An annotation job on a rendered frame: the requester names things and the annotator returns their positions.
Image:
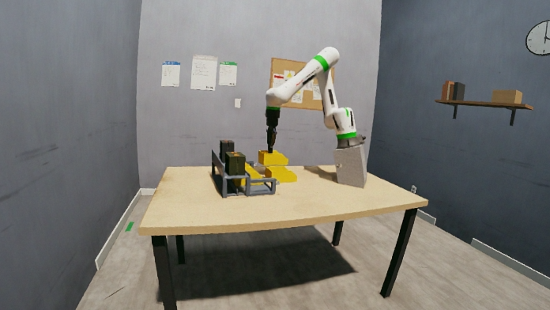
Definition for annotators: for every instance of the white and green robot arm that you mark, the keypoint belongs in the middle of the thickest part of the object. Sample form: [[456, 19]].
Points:
[[341, 120]]

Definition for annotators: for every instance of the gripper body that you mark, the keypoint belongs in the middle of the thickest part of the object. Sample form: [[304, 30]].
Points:
[[272, 123]]

